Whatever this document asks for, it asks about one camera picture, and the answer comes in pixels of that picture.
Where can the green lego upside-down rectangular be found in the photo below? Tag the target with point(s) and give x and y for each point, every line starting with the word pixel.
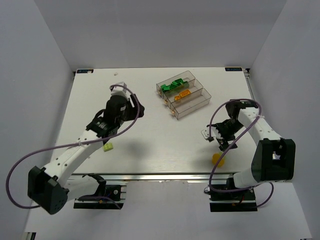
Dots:
pixel 178 82

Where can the green 2x4 lego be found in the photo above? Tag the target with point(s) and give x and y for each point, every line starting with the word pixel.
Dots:
pixel 165 88

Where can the yellow round lego piece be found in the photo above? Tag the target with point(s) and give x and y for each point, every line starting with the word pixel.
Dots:
pixel 216 158

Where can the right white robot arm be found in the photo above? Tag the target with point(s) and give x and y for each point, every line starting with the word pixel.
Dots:
pixel 274 157

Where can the clear three-compartment container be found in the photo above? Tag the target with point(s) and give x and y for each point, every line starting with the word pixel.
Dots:
pixel 198 98

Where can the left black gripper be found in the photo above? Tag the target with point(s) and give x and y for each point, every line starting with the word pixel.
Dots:
pixel 136 106

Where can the light green 2x3 lego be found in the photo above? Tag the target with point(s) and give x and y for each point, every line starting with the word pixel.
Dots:
pixel 107 147

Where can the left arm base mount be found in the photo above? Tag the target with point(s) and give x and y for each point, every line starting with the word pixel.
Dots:
pixel 107 196

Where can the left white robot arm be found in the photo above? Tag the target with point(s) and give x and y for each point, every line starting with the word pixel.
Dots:
pixel 51 186

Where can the orange lego brick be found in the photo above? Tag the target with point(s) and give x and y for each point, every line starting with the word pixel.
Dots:
pixel 177 98

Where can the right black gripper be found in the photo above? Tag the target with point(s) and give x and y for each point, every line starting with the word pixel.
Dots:
pixel 222 135

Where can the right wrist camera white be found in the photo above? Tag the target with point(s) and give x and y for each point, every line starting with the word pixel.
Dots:
pixel 207 134

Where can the yellow green lego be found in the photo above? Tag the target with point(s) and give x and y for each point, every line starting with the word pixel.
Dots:
pixel 184 93

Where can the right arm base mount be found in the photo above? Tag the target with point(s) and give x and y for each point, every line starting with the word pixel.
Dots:
pixel 231 202

